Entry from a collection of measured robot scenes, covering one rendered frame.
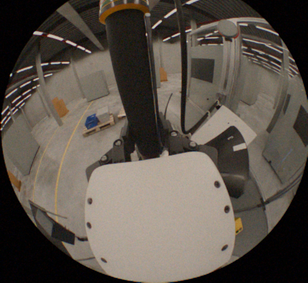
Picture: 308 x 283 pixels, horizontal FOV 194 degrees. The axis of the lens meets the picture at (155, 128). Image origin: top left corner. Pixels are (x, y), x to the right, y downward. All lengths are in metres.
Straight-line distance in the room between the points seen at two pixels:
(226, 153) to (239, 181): 0.08
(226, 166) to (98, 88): 7.35
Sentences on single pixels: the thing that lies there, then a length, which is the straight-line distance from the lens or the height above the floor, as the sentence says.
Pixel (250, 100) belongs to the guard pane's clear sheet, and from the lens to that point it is 0.80.
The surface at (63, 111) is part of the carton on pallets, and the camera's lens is 8.24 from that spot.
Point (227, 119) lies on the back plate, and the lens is 0.53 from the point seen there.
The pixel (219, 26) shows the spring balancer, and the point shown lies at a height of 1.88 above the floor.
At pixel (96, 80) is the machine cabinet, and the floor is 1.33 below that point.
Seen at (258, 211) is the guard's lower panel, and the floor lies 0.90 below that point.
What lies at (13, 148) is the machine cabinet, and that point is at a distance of 6.09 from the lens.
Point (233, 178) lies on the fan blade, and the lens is 0.20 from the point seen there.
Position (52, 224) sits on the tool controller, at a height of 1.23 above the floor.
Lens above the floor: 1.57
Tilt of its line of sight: 40 degrees down
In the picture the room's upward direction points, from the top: 7 degrees counter-clockwise
